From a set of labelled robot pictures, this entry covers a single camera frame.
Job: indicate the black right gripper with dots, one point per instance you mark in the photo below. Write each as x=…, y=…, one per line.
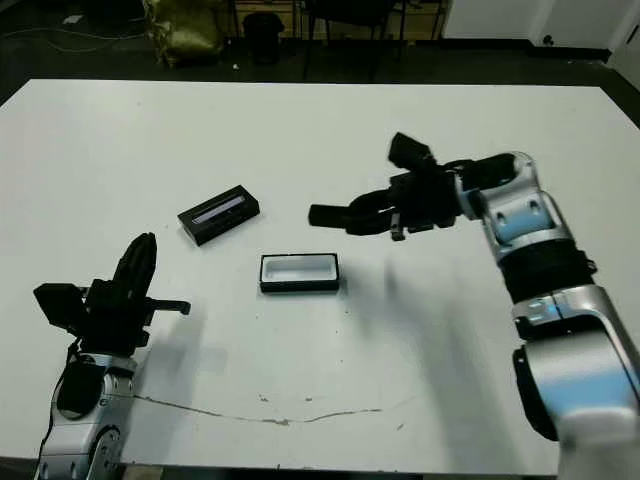
x=425, y=200

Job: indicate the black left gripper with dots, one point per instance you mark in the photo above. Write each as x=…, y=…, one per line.
x=112, y=325

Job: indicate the black slim camera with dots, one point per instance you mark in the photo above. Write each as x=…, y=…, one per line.
x=327, y=216

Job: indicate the black box lid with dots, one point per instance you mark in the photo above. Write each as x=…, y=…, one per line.
x=220, y=220

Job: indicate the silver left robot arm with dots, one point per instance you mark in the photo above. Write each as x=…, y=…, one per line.
x=85, y=440

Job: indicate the black box base white inlay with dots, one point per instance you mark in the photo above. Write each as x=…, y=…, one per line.
x=300, y=287

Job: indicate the black trash bin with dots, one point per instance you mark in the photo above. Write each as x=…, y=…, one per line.
x=261, y=40

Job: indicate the yellow-green plastic bag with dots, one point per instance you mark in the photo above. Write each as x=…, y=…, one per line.
x=185, y=35

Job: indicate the black door stopper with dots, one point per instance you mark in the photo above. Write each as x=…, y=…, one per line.
x=548, y=40

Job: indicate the white paper sheet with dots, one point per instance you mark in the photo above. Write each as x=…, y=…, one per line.
x=72, y=19

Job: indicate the white door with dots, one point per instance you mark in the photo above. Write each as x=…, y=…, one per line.
x=630, y=55

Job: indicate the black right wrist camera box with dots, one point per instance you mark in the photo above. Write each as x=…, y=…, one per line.
x=410, y=150

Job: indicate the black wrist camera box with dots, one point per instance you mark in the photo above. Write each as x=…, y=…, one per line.
x=410, y=150
x=57, y=305

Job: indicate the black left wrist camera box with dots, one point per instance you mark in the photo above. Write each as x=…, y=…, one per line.
x=57, y=305

